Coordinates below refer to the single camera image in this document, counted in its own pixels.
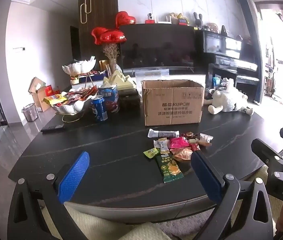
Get dark curtain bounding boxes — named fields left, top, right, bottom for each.
left=239, top=0, right=267, bottom=103

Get yellow toy figure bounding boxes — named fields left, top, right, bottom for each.
left=169, top=12, right=189, bottom=22

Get large white shell bowl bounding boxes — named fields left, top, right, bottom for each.
left=52, top=95, right=94, bottom=117

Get yellow snack bag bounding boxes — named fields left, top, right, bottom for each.
left=43, top=94, right=68, bottom=106

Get brown plush toy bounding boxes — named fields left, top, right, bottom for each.
left=205, top=23, right=219, bottom=33

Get pile of red snack sticks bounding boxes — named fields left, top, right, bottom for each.
left=61, top=85, right=99, bottom=105

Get small white snack packet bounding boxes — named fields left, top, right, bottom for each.
left=199, top=133, right=214, bottom=147

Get small light green snack packet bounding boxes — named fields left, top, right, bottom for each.
left=143, top=148, right=160, bottom=159

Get white television cabinet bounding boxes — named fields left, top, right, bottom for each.
left=71, top=69, right=208, bottom=93

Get dried flower bunch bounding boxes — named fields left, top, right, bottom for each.
left=103, top=42, right=120, bottom=67

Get black remote control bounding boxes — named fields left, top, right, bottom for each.
left=41, top=124, right=65, bottom=133

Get gold mountain shaped box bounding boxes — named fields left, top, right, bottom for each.
left=103, top=69, right=137, bottom=92

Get orange snack packet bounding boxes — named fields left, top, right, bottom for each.
left=170, top=148, right=194, bottom=162

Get black piano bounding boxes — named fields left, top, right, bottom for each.
left=195, top=30, right=259, bottom=98

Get dark square box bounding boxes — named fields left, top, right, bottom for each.
left=119, top=90, right=141, bottom=110

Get small white shell bowl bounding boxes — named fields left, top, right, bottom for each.
left=62, top=59, right=97, bottom=77

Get black television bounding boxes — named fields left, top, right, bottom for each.
left=118, top=24, right=197, bottom=71

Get brown cardboard box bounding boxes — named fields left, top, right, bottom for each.
left=141, top=79, right=205, bottom=127

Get cream textured cloth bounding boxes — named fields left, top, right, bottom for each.
left=65, top=201, right=172, bottom=240

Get grey trash bin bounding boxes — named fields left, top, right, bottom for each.
left=22, top=104, right=39, bottom=123

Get long white grey snack bar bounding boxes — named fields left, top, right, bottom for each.
left=148, top=128, right=180, bottom=138

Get red heart balloon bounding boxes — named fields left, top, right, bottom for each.
left=99, top=29, right=127, bottom=44
left=91, top=27, right=110, bottom=45
left=115, top=11, right=136, bottom=28

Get blue soda can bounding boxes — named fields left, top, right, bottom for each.
left=91, top=95, right=108, bottom=123

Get grey rabbit doll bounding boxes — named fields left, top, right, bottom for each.
left=193, top=12, right=203, bottom=28

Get white plush sheep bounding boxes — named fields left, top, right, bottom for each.
left=204, top=79, right=254, bottom=115

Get large dark green snack packet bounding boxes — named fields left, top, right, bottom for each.
left=154, top=154, right=184, bottom=183

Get gold loop wall ornament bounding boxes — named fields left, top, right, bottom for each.
left=80, top=0, right=92, bottom=25

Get white router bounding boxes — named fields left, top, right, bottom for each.
left=156, top=15, right=172, bottom=24

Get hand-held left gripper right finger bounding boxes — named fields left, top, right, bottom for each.
left=191, top=151, right=274, bottom=240

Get pink snack packet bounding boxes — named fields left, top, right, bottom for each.
left=169, top=137, right=190, bottom=150

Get open cardboard box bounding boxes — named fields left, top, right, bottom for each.
left=28, top=77, right=62, bottom=112

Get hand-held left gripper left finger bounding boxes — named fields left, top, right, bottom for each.
left=8, top=151, right=90, bottom=240

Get blue tray of snacks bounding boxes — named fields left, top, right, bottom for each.
left=79, top=70, right=107, bottom=82

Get red gift box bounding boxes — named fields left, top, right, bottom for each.
left=44, top=85, right=60, bottom=97

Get white yellow snack packet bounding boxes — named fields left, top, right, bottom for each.
left=153, top=138, right=170, bottom=155

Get black piano bench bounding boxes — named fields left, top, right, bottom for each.
left=235, top=74, right=260, bottom=98

